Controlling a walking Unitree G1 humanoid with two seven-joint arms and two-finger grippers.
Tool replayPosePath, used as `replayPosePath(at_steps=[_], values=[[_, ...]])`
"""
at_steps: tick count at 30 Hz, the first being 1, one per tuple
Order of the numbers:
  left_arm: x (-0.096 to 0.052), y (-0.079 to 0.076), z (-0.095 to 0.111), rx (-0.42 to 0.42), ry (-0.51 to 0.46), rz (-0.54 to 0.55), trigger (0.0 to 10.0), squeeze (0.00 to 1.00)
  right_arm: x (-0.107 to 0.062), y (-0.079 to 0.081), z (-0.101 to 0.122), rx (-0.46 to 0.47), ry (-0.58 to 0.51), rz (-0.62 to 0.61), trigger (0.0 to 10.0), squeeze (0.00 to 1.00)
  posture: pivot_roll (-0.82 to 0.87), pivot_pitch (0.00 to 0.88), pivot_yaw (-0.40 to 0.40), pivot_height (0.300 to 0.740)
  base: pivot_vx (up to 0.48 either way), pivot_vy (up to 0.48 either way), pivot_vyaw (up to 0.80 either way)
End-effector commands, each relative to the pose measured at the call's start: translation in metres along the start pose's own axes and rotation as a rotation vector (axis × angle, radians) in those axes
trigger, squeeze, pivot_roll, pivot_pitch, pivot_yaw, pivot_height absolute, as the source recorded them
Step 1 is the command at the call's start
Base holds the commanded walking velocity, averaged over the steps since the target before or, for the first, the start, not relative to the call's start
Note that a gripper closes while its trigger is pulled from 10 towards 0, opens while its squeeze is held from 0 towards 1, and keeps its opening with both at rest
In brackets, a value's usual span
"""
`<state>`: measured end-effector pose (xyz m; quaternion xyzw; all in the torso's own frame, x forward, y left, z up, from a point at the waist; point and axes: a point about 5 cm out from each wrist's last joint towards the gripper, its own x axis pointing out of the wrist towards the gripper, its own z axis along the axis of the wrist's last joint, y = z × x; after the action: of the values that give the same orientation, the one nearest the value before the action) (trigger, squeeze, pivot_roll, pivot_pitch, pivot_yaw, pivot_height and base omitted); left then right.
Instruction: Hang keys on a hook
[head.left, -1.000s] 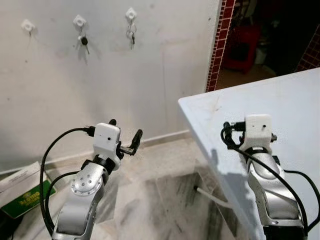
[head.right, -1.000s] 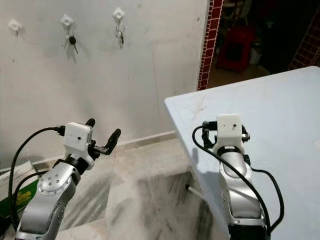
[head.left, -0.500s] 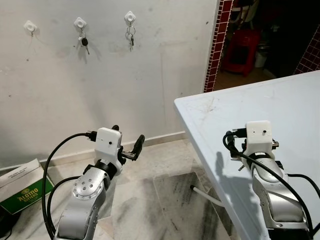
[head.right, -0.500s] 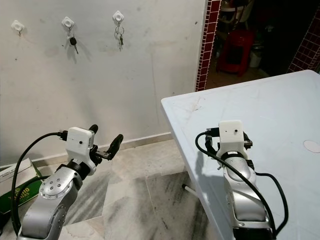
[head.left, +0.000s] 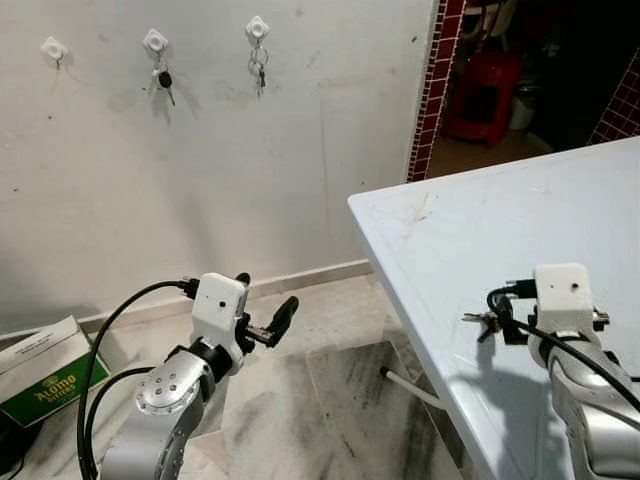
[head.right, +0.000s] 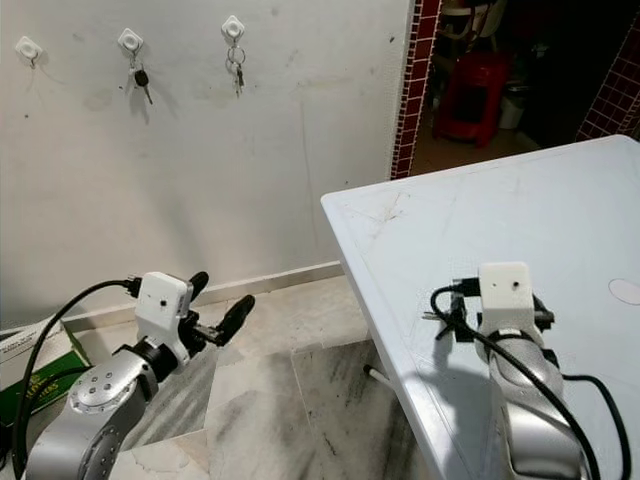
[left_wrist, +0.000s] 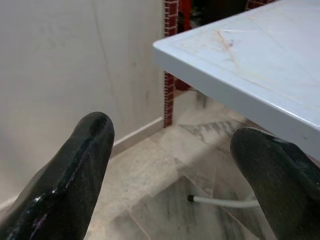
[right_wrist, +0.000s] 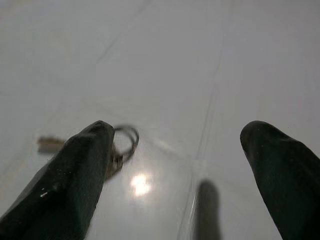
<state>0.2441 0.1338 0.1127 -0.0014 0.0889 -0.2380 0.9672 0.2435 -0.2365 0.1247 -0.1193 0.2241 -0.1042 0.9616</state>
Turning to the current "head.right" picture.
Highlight green and white cardboard box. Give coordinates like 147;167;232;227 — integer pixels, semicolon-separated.
0;320;93;430

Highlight white table leg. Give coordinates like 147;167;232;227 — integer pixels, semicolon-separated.
364;364;397;394

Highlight red plastic stool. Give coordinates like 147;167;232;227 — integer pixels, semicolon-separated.
434;52;512;149

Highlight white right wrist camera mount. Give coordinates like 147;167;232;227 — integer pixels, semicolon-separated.
478;262;534;337

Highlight white plastic table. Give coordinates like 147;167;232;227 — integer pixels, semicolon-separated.
321;135;640;480

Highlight white square wall hook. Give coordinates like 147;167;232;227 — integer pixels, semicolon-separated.
221;15;248;46
117;28;145;59
14;36;44;70

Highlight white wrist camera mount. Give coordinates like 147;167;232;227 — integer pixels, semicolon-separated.
135;272;194;353
478;262;534;337

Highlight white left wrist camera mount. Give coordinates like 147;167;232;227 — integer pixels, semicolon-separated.
135;272;194;353

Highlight short black left arm cable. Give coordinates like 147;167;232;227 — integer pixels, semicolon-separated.
15;366;89;451

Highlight keys with black fob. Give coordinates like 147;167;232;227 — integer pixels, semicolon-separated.
127;55;156;106

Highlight white bucket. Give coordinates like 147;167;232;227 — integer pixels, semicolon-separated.
500;85;530;132

